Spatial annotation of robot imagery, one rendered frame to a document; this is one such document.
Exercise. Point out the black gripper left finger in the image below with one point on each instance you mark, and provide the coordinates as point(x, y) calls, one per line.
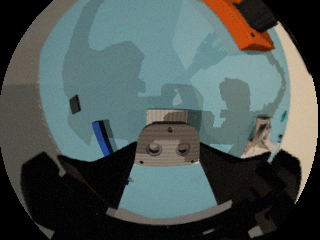
point(107, 176)

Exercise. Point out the blue long bar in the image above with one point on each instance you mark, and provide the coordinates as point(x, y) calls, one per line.
point(102, 137)

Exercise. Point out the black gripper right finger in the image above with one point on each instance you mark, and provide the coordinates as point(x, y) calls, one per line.
point(226, 173)

